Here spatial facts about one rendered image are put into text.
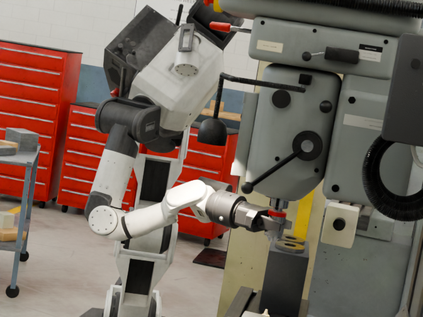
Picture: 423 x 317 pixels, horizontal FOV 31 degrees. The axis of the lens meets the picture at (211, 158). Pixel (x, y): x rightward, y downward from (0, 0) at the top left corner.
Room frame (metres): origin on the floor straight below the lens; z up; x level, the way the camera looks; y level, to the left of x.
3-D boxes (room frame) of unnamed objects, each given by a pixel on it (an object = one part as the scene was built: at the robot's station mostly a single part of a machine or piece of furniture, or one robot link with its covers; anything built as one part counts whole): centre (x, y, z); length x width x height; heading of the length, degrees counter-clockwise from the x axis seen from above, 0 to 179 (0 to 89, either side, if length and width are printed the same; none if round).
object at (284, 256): (2.31, -0.28, 1.00); 0.22 x 0.12 x 0.20; 174
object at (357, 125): (1.85, -0.38, 1.47); 0.24 x 0.19 x 0.26; 170
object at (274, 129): (1.88, -0.19, 1.47); 0.21 x 0.19 x 0.32; 170
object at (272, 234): (1.88, -0.18, 1.23); 0.05 x 0.05 x 0.06
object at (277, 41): (1.87, -0.23, 1.68); 0.34 x 0.24 x 0.10; 80
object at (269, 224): (1.86, -0.17, 1.24); 0.06 x 0.02 x 0.03; 58
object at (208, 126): (1.85, 0.01, 1.44); 0.07 x 0.07 x 0.06
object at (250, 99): (1.90, -0.08, 1.45); 0.04 x 0.04 x 0.21; 80
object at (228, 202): (1.93, -0.11, 1.24); 0.13 x 0.12 x 0.10; 148
